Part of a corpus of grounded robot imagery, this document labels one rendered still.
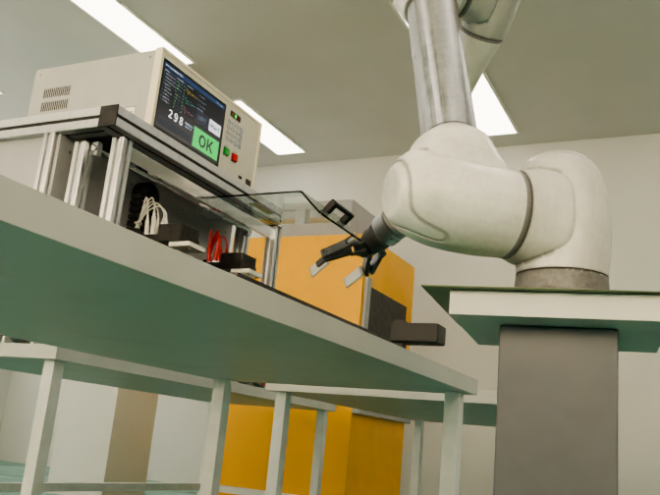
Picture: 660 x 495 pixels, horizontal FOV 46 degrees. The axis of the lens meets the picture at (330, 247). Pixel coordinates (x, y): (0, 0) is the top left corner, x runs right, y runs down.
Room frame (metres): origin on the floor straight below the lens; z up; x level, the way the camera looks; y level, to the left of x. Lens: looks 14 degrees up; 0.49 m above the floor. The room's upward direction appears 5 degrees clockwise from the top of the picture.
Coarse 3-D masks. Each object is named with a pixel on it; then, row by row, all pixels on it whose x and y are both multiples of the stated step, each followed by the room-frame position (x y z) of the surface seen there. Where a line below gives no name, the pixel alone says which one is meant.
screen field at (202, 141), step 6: (198, 132) 1.74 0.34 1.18; (192, 138) 1.72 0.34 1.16; (198, 138) 1.74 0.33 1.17; (204, 138) 1.76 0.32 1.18; (210, 138) 1.78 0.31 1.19; (192, 144) 1.72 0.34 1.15; (198, 144) 1.74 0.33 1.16; (204, 144) 1.76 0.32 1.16; (210, 144) 1.78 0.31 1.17; (216, 144) 1.80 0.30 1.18; (204, 150) 1.77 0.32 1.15; (210, 150) 1.79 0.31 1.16; (216, 150) 1.81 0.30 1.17; (210, 156) 1.79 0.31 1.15; (216, 156) 1.81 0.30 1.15
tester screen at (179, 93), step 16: (176, 80) 1.64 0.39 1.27; (160, 96) 1.60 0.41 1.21; (176, 96) 1.65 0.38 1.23; (192, 96) 1.70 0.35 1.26; (208, 96) 1.75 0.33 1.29; (160, 112) 1.61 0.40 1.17; (176, 112) 1.66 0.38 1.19; (192, 112) 1.71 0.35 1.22; (208, 112) 1.76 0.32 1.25; (192, 128) 1.72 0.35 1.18
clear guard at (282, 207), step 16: (272, 192) 1.77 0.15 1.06; (288, 192) 1.75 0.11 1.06; (304, 192) 1.75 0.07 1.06; (240, 208) 1.92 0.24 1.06; (256, 208) 1.91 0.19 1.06; (272, 208) 1.89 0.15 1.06; (288, 208) 1.88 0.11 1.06; (304, 208) 1.87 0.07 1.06; (320, 208) 1.76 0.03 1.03; (272, 224) 2.04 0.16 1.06; (288, 224) 2.03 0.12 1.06; (336, 224) 1.79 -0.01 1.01
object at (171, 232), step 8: (160, 224) 1.62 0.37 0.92; (168, 224) 1.61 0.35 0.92; (176, 224) 1.60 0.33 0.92; (184, 224) 1.60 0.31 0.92; (160, 232) 1.62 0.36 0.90; (168, 232) 1.61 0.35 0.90; (176, 232) 1.60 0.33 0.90; (184, 232) 1.60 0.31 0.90; (192, 232) 1.63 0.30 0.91; (160, 240) 1.61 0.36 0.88; (168, 240) 1.60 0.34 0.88; (176, 240) 1.59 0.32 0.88; (184, 240) 1.60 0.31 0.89; (192, 240) 1.63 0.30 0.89; (176, 248) 1.63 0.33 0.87; (184, 248) 1.62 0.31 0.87; (192, 248) 1.61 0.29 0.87; (200, 248) 1.62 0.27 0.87
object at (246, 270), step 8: (224, 256) 1.83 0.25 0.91; (232, 256) 1.82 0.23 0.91; (240, 256) 1.81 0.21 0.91; (248, 256) 1.84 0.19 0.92; (216, 264) 1.84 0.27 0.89; (224, 264) 1.83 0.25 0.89; (232, 264) 1.82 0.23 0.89; (240, 264) 1.81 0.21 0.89; (248, 264) 1.84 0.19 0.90; (240, 272) 1.81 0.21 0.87; (248, 272) 1.80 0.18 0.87; (256, 272) 1.83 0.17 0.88
